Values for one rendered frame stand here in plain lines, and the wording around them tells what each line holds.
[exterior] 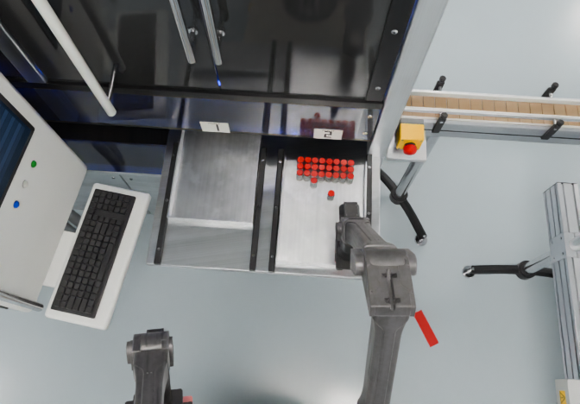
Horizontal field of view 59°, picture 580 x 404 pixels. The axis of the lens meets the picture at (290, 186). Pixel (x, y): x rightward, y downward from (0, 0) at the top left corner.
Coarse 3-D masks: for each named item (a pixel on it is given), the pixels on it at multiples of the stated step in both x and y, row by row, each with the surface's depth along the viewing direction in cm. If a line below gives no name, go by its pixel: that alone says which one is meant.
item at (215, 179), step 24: (192, 144) 168; (216, 144) 168; (240, 144) 168; (192, 168) 165; (216, 168) 165; (240, 168) 165; (192, 192) 162; (216, 192) 162; (240, 192) 162; (168, 216) 156; (192, 216) 159; (216, 216) 159; (240, 216) 159
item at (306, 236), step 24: (288, 168) 165; (360, 168) 165; (288, 192) 162; (312, 192) 162; (336, 192) 162; (360, 192) 162; (288, 216) 159; (312, 216) 159; (336, 216) 159; (360, 216) 159; (288, 240) 156; (312, 240) 156; (312, 264) 152
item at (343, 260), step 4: (336, 244) 145; (336, 248) 144; (340, 248) 138; (336, 252) 143; (340, 252) 140; (344, 252) 137; (336, 256) 142; (340, 256) 142; (344, 256) 140; (348, 256) 139; (336, 260) 142; (340, 260) 142; (344, 260) 142; (348, 260) 141; (336, 264) 141; (340, 264) 141; (344, 264) 141; (348, 264) 141; (336, 268) 142; (340, 268) 141; (344, 268) 141; (348, 268) 141
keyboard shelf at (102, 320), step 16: (128, 192) 170; (144, 208) 168; (80, 224) 166; (128, 224) 166; (64, 240) 165; (128, 240) 164; (64, 256) 163; (128, 256) 162; (48, 272) 161; (112, 272) 160; (112, 288) 159; (48, 304) 157; (112, 304) 157; (64, 320) 156; (80, 320) 155; (96, 320) 155
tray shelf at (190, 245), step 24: (168, 144) 168; (264, 144) 168; (288, 144) 168; (312, 144) 168; (336, 144) 168; (360, 144) 168; (168, 168) 165; (264, 192) 162; (264, 216) 159; (168, 240) 157; (192, 240) 157; (216, 240) 157; (240, 240) 157; (264, 240) 157; (168, 264) 154; (192, 264) 154; (216, 264) 154; (240, 264) 154; (264, 264) 154; (288, 264) 154
